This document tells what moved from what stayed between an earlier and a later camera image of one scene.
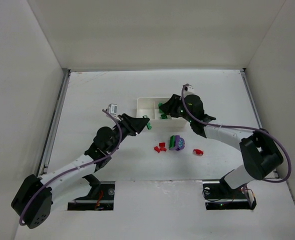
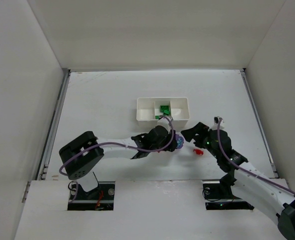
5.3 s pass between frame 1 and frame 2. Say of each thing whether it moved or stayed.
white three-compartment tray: stayed
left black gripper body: moved
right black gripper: moved
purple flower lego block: stayed
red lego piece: stayed
